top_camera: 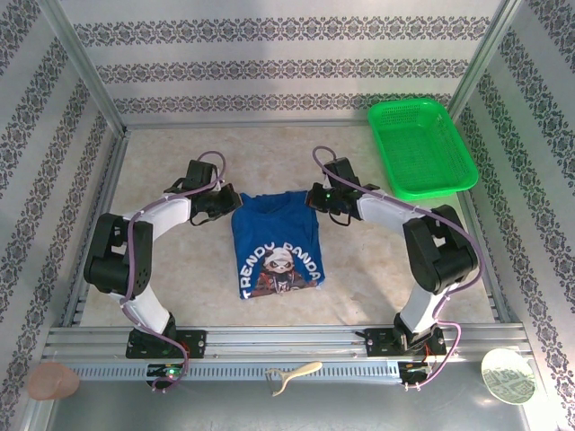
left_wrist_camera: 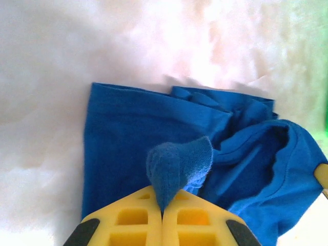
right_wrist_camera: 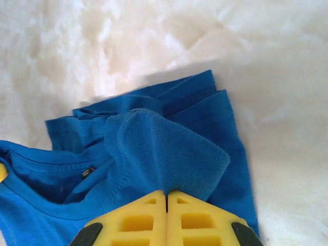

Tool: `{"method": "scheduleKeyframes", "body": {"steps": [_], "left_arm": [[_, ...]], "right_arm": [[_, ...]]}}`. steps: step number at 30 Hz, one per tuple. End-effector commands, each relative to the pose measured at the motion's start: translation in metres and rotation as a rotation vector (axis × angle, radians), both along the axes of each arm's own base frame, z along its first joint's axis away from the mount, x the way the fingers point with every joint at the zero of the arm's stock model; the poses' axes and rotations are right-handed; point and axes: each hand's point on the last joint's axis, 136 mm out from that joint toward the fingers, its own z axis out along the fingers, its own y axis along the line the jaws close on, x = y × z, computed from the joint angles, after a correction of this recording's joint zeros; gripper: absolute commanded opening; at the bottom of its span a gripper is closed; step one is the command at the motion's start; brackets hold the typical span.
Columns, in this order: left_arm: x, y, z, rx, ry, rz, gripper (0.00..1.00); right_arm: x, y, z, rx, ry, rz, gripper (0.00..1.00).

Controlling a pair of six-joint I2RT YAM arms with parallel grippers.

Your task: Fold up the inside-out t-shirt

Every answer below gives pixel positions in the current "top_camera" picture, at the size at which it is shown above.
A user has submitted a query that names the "blue printed t-shirt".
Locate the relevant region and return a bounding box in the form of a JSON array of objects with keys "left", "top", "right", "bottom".
[{"left": 231, "top": 190, "right": 326, "bottom": 301}]

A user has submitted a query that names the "green plastic basket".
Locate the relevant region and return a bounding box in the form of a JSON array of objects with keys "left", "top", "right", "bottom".
[{"left": 367, "top": 97, "right": 480, "bottom": 198}]

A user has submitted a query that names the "beige vegetable peeler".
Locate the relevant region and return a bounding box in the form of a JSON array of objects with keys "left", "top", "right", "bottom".
[{"left": 265, "top": 361, "right": 323, "bottom": 397}]

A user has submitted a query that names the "round brown object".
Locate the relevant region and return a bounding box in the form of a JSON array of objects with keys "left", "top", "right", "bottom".
[{"left": 28, "top": 362, "right": 81, "bottom": 400}]

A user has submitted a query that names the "round green patterned plate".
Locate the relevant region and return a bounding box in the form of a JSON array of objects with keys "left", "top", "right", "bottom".
[{"left": 481, "top": 348, "right": 538, "bottom": 405}]

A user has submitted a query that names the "aluminium back rail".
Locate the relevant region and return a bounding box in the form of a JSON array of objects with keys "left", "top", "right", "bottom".
[{"left": 123, "top": 119, "right": 372, "bottom": 132}]

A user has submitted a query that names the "aluminium side rail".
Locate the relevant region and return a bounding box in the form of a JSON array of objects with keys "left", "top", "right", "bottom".
[
  {"left": 62, "top": 129, "right": 129, "bottom": 327},
  {"left": 448, "top": 129, "right": 522, "bottom": 325}
]

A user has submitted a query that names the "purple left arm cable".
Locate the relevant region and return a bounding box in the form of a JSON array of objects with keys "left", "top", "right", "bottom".
[{"left": 119, "top": 150, "right": 226, "bottom": 395}]

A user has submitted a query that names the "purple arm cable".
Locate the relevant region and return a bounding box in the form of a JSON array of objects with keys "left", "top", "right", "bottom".
[
  {"left": 119, "top": 150, "right": 226, "bottom": 395},
  {"left": 312, "top": 145, "right": 485, "bottom": 391}
]

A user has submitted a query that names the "aluminium frame post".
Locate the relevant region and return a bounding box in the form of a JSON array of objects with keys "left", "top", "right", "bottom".
[
  {"left": 442, "top": 0, "right": 526, "bottom": 130},
  {"left": 38, "top": 0, "right": 129, "bottom": 138}
]

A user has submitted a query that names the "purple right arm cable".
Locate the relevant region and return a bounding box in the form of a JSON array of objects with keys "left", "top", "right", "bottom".
[{"left": 312, "top": 145, "right": 485, "bottom": 391}]

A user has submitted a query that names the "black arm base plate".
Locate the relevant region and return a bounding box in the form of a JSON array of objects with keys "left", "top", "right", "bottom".
[
  {"left": 125, "top": 330, "right": 208, "bottom": 360},
  {"left": 363, "top": 327, "right": 447, "bottom": 358}
]

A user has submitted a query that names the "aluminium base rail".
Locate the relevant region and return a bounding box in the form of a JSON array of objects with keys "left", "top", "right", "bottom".
[{"left": 42, "top": 323, "right": 530, "bottom": 361}]

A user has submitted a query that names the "grey slotted cable duct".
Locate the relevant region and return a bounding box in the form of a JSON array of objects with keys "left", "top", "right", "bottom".
[{"left": 71, "top": 361, "right": 405, "bottom": 383}]

